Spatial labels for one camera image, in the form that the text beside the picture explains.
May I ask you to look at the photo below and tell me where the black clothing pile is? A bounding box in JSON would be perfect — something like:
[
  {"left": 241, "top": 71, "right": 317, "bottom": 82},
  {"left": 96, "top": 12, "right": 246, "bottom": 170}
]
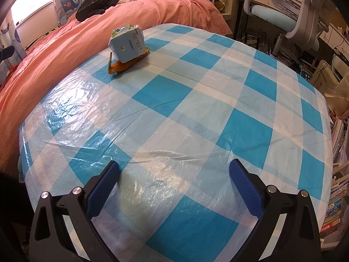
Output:
[{"left": 76, "top": 0, "right": 149, "bottom": 22}]

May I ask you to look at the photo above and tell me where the long orange snack wrapper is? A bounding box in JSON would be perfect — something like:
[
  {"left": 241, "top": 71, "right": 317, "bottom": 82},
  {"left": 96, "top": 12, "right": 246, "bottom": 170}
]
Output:
[{"left": 107, "top": 47, "right": 150, "bottom": 75}]

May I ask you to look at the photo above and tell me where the white printer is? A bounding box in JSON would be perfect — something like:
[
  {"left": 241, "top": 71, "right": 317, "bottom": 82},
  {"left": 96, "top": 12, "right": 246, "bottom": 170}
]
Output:
[{"left": 331, "top": 55, "right": 349, "bottom": 82}]

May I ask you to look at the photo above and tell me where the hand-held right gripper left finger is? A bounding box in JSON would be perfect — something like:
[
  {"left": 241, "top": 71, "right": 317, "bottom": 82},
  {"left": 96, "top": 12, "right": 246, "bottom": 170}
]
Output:
[{"left": 29, "top": 160, "right": 120, "bottom": 262}]

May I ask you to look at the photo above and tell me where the white bookshelf with books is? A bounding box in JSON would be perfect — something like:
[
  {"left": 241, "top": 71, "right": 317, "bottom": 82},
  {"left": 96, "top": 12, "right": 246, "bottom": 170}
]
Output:
[{"left": 322, "top": 109, "right": 349, "bottom": 249}]

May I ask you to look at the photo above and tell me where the blue checkered tablecloth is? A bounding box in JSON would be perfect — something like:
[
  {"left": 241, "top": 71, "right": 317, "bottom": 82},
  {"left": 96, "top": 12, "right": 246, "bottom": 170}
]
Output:
[{"left": 18, "top": 23, "right": 333, "bottom": 262}]

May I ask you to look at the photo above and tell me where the whale print curtain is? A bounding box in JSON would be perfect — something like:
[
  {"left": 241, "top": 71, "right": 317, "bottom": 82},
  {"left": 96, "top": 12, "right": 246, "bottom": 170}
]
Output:
[{"left": 0, "top": 0, "right": 109, "bottom": 88}]

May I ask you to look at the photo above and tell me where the grey blue desk chair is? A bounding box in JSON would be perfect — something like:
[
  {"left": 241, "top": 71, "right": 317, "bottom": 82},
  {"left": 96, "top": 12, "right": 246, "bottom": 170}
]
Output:
[{"left": 243, "top": 0, "right": 330, "bottom": 56}]

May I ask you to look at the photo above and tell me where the green white milk carton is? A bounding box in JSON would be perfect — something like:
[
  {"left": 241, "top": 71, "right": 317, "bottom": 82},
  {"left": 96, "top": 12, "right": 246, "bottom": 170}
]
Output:
[{"left": 108, "top": 24, "right": 146, "bottom": 64}]

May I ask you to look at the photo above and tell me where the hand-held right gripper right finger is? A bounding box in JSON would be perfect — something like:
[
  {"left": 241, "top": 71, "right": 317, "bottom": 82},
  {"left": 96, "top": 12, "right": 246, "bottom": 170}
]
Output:
[{"left": 229, "top": 158, "right": 322, "bottom": 262}]

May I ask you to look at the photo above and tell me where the translucent plastic cover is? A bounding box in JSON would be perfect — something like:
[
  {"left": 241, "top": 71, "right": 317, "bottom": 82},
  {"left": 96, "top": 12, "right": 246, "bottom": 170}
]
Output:
[{"left": 324, "top": 72, "right": 349, "bottom": 115}]

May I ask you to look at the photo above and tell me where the pink blanket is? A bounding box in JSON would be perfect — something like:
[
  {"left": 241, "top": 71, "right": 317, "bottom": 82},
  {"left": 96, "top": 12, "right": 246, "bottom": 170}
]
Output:
[{"left": 0, "top": 0, "right": 232, "bottom": 170}]

